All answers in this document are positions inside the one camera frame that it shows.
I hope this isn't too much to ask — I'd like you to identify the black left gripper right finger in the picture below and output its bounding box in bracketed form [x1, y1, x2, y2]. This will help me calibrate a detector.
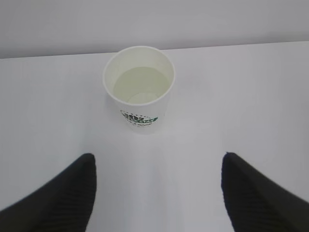
[221, 153, 309, 232]

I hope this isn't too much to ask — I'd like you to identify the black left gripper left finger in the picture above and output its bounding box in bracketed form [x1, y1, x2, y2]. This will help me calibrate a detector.
[0, 153, 97, 232]

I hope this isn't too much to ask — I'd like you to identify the white paper cup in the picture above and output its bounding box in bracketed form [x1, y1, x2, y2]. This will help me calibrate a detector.
[102, 46, 176, 134]

